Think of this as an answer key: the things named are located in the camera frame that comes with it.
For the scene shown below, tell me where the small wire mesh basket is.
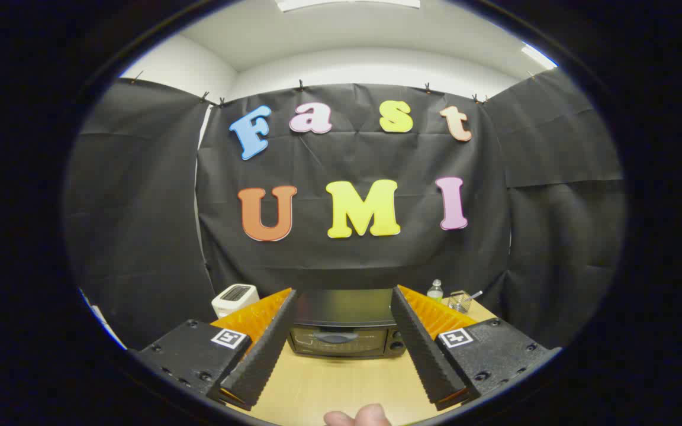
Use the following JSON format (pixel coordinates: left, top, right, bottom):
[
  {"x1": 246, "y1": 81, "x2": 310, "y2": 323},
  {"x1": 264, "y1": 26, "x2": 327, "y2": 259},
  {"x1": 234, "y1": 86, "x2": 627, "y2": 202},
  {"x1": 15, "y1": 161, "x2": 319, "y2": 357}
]
[{"x1": 448, "y1": 290, "x2": 473, "y2": 314}]

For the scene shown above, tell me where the black toaster oven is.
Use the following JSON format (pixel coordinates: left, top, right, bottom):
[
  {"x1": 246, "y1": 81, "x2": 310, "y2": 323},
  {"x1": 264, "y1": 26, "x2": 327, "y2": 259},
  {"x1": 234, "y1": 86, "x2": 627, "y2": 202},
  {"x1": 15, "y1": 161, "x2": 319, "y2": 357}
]
[{"x1": 287, "y1": 289, "x2": 407, "y2": 360}]

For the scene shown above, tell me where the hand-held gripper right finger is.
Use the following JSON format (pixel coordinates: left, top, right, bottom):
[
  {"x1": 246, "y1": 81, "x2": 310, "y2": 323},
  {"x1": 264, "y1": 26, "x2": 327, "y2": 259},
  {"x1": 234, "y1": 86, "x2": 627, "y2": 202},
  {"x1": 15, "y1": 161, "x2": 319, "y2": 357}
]
[{"x1": 390, "y1": 285, "x2": 562, "y2": 412}]

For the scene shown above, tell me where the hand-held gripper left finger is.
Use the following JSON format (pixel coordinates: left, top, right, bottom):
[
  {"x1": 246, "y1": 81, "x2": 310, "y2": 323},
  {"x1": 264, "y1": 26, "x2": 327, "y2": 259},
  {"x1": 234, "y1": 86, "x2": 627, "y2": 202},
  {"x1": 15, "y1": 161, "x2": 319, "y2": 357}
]
[{"x1": 130, "y1": 288, "x2": 297, "y2": 412}]

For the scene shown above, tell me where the white bread toaster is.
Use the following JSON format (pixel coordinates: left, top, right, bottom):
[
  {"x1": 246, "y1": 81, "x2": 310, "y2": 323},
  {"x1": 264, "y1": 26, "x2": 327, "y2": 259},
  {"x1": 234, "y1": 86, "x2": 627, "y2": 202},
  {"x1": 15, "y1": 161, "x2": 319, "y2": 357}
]
[{"x1": 211, "y1": 284, "x2": 260, "y2": 319}]

